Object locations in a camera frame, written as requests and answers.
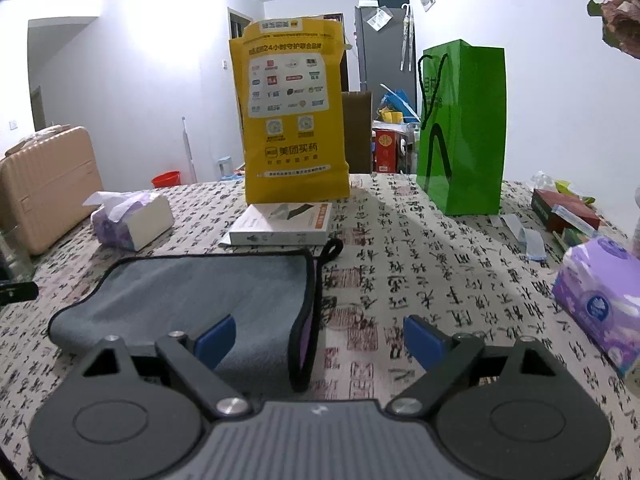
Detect blue plastic bag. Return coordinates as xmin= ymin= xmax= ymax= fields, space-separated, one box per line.
xmin=379 ymin=84 xmax=417 ymax=122

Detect brown cardboard box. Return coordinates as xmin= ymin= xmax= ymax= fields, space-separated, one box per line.
xmin=341 ymin=91 xmax=374 ymax=173

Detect calligraphy printed tablecloth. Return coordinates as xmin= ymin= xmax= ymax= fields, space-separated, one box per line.
xmin=0 ymin=172 xmax=640 ymax=480

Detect blue plastic stool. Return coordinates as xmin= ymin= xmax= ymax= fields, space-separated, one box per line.
xmin=216 ymin=156 xmax=247 ymax=182

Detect red gift box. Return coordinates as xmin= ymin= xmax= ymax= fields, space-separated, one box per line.
xmin=374 ymin=129 xmax=401 ymax=173

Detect white and blue paper strip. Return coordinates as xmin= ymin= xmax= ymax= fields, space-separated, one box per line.
xmin=502 ymin=214 xmax=547 ymax=262

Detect dark red box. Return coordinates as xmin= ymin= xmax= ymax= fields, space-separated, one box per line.
xmin=531 ymin=188 xmax=601 ymax=233

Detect white and purple tissue pack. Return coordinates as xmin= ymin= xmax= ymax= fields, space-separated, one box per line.
xmin=82 ymin=191 xmax=175 ymax=252

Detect dried flowers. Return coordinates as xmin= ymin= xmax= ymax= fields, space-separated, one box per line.
xmin=586 ymin=0 xmax=640 ymax=61

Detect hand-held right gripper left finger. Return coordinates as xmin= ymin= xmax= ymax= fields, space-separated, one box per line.
xmin=82 ymin=315 xmax=251 ymax=422

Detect grey refrigerator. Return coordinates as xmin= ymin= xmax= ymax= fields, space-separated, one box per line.
xmin=354 ymin=2 xmax=417 ymax=106

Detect white folded umbrella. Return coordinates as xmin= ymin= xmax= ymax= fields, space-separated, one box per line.
xmin=400 ymin=4 xmax=417 ymax=71

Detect yellow printed paper bag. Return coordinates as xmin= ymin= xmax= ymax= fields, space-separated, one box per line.
xmin=229 ymin=16 xmax=351 ymax=206

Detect green paper bag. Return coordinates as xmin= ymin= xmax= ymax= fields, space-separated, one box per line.
xmin=416 ymin=39 xmax=507 ymax=217

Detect white flat box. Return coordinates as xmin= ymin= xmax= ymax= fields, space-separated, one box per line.
xmin=220 ymin=202 xmax=333 ymax=247

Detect grey towel with black trim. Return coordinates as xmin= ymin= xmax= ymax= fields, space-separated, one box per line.
xmin=47 ymin=237 xmax=346 ymax=393

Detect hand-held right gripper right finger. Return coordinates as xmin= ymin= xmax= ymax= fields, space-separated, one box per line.
xmin=389 ymin=316 xmax=558 ymax=417

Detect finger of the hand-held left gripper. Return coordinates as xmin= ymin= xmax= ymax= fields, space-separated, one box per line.
xmin=0 ymin=282 xmax=39 ymax=307

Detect beige suitcase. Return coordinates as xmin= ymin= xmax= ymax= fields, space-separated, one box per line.
xmin=0 ymin=126 xmax=104 ymax=256

